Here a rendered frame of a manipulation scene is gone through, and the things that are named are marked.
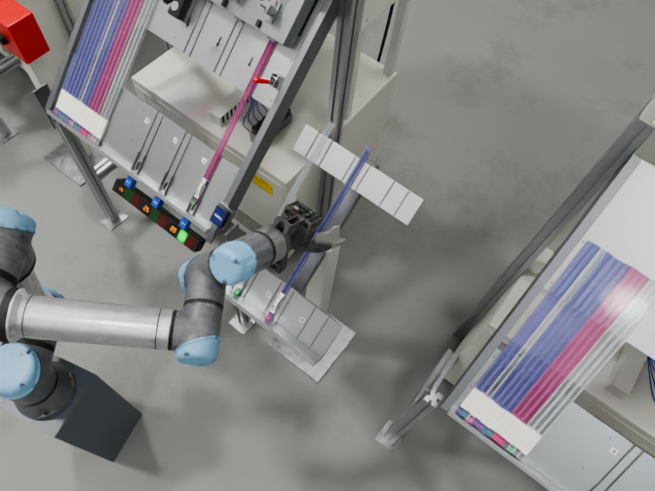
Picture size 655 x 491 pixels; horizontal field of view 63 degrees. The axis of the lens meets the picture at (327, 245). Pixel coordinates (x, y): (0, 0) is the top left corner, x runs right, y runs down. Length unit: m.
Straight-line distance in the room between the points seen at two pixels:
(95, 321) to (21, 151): 1.88
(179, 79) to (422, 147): 1.23
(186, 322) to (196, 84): 1.17
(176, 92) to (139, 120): 0.36
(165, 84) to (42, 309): 1.17
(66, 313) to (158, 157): 0.71
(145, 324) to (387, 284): 1.43
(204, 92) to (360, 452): 1.39
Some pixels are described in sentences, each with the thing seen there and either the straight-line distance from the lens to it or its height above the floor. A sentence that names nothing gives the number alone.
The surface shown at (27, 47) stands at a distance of 2.20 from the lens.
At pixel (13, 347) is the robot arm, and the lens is 1.46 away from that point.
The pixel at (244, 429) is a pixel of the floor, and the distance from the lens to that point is 2.07.
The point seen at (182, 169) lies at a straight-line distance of 1.58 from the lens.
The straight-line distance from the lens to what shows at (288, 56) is 1.44.
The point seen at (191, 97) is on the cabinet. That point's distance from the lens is 1.98.
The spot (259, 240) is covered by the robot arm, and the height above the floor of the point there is 1.15.
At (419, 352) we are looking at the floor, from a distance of 2.20.
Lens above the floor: 2.04
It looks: 62 degrees down
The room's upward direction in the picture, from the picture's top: 9 degrees clockwise
